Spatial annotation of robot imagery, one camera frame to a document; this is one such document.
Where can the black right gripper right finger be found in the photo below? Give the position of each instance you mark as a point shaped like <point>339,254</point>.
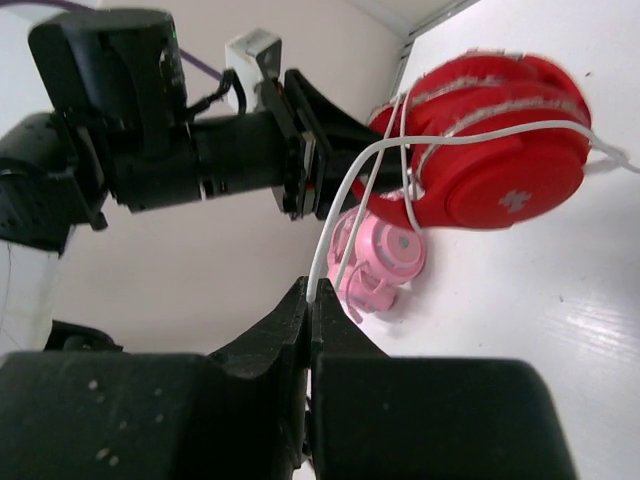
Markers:
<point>375,416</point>

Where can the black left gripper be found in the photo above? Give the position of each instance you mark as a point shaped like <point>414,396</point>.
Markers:
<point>250,160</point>

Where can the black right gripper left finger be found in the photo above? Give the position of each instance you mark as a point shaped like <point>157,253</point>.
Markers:
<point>235,414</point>

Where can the red headphones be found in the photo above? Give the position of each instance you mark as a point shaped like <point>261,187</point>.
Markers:
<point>498,183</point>

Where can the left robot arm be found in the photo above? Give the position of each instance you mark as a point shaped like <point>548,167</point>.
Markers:
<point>129,206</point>

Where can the pink headphones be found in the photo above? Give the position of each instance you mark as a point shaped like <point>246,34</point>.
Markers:
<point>384,258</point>

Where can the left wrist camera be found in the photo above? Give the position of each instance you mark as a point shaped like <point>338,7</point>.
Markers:
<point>255,57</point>

